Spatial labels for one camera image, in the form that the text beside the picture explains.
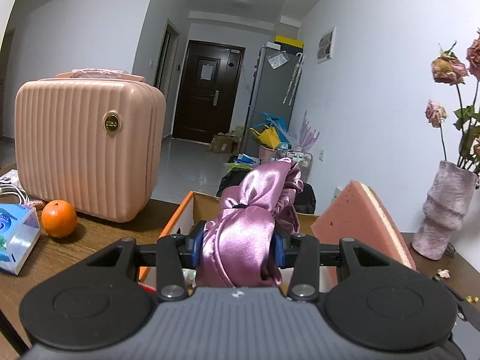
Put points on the grey refrigerator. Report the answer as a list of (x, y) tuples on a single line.
[(271, 92)]

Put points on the purple satin scrunchie cloth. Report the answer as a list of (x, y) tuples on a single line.
[(236, 244)]

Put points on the pink textured vase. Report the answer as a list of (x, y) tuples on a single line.
[(446, 205)]

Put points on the dried pink rose bouquet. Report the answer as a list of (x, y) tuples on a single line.
[(448, 69)]

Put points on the blue white tissue box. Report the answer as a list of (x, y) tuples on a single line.
[(20, 231)]

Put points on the yellow box on refrigerator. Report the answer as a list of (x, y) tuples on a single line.
[(289, 41)]

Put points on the pink ribbed suitcase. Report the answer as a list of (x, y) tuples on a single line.
[(93, 142)]

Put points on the wall electrical panel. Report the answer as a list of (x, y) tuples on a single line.
[(326, 46)]

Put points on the orange cardboard box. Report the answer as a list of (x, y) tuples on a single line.
[(199, 206)]

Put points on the brown cardboard box on floor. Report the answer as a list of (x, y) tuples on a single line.
[(225, 144)]

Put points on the white umbrella on refrigerator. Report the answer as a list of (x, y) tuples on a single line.
[(294, 81)]

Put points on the fallen pink rose petal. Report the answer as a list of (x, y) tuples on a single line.
[(443, 273)]

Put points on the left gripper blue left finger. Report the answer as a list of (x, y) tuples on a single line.
[(194, 245)]

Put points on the yellow bag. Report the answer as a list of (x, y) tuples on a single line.
[(268, 137)]

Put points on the pink sponge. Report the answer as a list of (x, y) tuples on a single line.
[(358, 213)]

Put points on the dark wooden entrance door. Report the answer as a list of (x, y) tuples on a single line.
[(208, 90)]

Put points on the wire storage cart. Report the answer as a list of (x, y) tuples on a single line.
[(303, 160)]

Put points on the orange fruit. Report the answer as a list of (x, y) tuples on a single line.
[(59, 219)]

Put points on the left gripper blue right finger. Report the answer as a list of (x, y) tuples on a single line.
[(281, 249)]

